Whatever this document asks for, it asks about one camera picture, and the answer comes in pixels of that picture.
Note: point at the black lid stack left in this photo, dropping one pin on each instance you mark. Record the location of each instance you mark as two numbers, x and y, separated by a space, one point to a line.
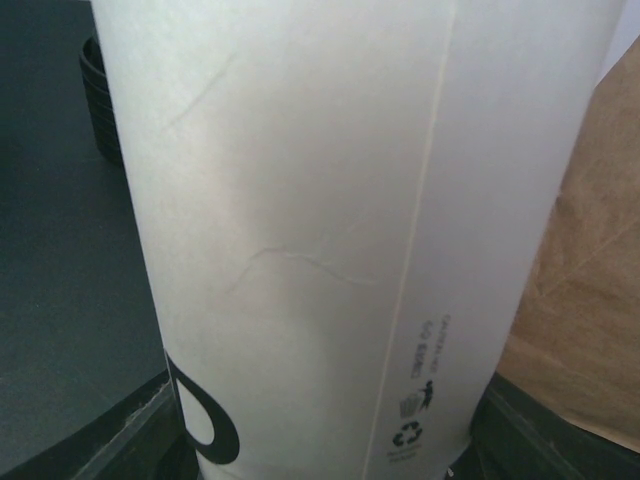
99 101

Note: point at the brown kraft paper bag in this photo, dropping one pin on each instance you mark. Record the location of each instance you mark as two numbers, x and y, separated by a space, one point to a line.
574 345

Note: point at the white paper cup black print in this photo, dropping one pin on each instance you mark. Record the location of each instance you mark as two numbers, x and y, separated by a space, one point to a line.
339 204

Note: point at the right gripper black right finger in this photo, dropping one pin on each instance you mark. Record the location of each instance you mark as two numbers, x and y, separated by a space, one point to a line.
513 436

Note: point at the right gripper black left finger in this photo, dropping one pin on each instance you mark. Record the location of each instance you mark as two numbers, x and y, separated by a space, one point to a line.
139 438

